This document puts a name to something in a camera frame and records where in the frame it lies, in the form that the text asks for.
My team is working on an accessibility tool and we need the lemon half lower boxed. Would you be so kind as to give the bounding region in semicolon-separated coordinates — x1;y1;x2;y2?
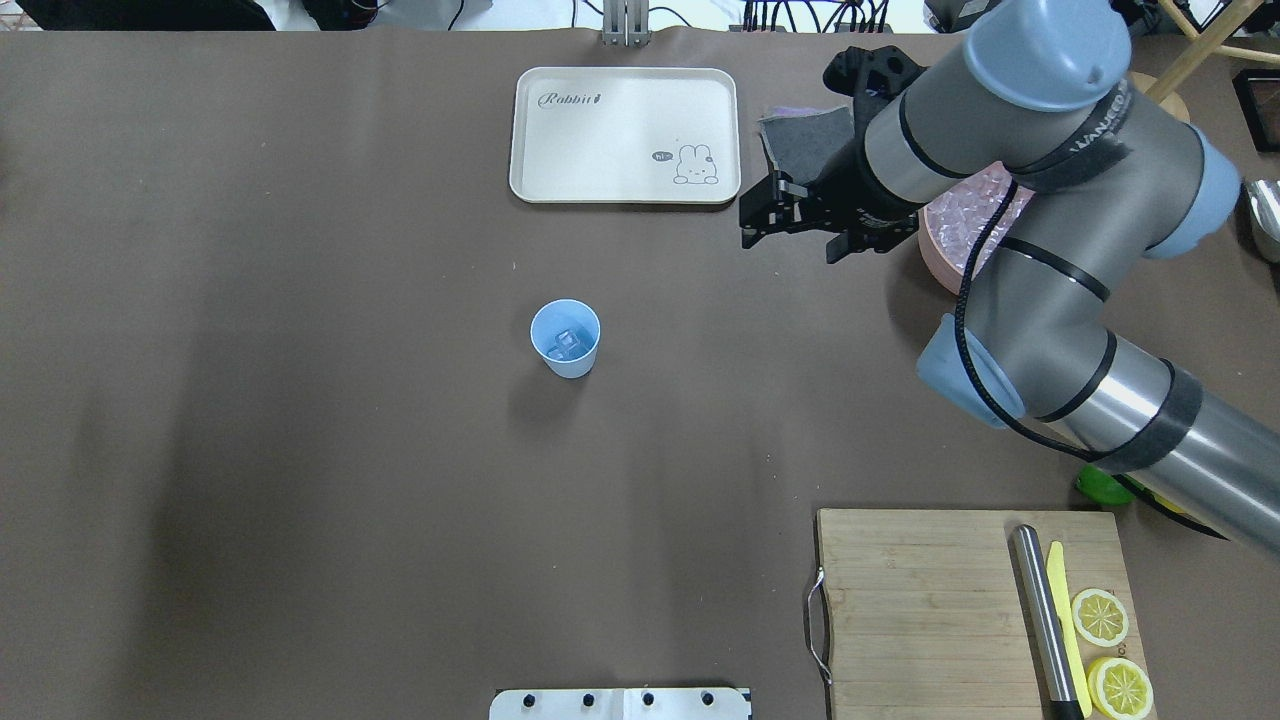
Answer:
1085;657;1155;719

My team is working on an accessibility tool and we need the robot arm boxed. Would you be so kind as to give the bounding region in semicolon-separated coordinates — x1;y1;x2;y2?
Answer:
739;1;1279;556

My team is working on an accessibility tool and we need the steel ice scoop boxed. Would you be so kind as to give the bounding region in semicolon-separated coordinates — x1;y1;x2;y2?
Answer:
1243;179;1279;266

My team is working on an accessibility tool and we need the light blue plastic cup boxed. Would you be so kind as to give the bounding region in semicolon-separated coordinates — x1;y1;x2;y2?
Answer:
529;299;602;380

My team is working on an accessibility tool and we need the yellow plastic knife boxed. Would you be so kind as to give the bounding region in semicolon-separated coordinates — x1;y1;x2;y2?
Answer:
1044;539;1094;719

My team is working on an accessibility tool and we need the green lime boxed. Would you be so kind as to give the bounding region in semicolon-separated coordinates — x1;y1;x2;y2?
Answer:
1075;464;1135;506

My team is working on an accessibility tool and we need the pink bowl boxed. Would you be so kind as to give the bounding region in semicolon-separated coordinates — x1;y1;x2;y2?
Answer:
918;160;1036;297

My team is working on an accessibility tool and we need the pile of clear ice cubes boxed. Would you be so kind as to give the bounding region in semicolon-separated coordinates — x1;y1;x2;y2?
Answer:
924;163;1012;270

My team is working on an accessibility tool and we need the steel muddler rod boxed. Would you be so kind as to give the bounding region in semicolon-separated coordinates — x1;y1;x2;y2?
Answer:
1011;524;1084;719

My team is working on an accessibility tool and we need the grey folded cloth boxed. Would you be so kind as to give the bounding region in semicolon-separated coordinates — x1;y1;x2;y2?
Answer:
758;106;855;186

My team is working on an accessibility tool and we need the wooden cutting board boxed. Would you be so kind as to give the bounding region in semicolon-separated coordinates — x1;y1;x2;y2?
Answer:
815;509;1137;719

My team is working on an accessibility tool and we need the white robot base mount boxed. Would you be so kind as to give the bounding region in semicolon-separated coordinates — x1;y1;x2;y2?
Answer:
488;687;754;719

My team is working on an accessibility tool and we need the cream rabbit tray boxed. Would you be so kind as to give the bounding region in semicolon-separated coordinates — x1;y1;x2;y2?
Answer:
508;67;741;206

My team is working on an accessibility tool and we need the lemon half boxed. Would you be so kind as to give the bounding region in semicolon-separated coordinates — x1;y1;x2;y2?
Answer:
1070;588;1132;648
1085;657;1155;719

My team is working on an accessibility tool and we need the lemon half upper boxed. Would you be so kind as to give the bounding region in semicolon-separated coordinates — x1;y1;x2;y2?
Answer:
1070;588;1132;648

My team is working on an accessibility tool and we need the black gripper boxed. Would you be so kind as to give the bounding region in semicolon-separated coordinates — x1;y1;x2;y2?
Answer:
739;45;924;265

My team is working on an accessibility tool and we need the wooden glass stand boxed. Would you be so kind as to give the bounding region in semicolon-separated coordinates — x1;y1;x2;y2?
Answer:
1140;1;1279;120

